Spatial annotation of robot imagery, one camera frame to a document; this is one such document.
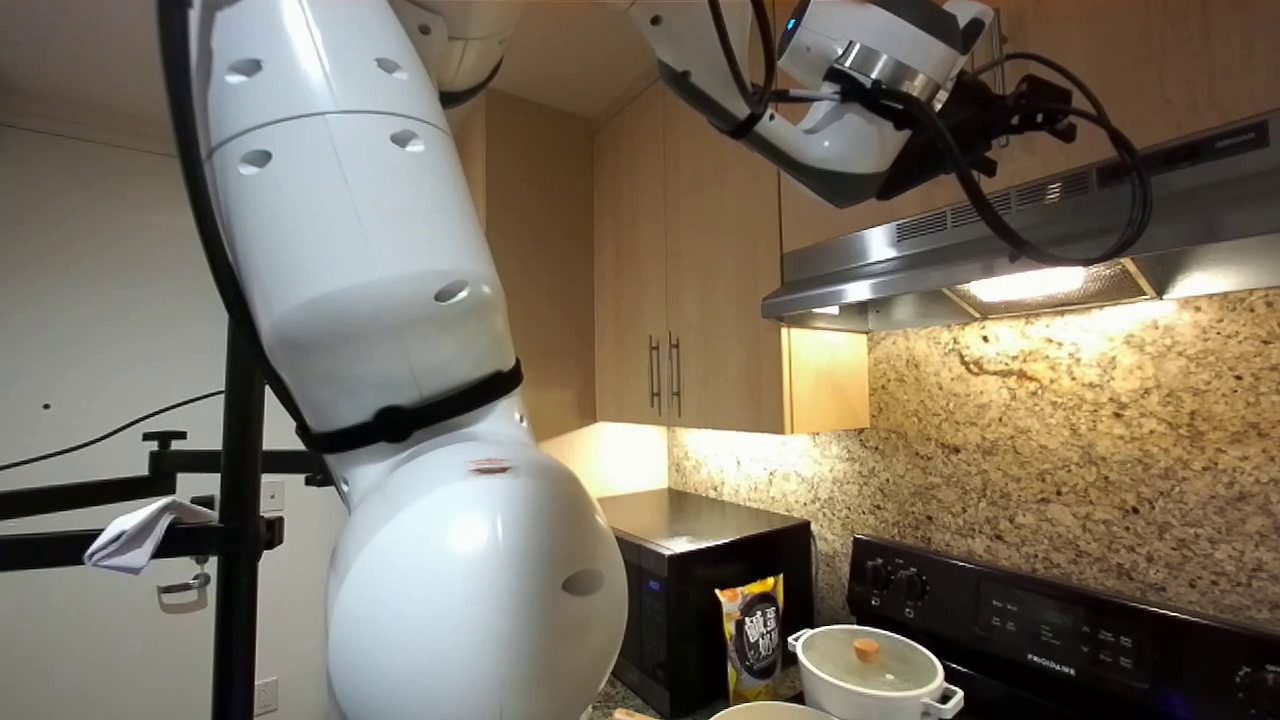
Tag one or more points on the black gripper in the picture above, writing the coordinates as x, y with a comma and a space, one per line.
978, 118

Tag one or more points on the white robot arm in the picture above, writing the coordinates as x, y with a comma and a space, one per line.
479, 578

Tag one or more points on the stainless steel range hood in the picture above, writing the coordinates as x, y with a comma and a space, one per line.
1208, 227

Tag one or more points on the wooden upper cabinets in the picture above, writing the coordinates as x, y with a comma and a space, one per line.
690, 231

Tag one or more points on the black microwave oven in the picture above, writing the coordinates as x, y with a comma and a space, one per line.
683, 559

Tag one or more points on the black electric stove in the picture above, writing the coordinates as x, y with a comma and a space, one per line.
1043, 649

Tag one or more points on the yellow snack bag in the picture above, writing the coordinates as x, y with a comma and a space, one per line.
753, 638

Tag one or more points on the white cooking pot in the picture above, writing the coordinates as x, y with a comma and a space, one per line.
871, 674

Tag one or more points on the white cloth on stand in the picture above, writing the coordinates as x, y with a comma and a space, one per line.
135, 537

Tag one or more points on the black camera stand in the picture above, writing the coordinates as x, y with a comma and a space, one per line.
234, 543

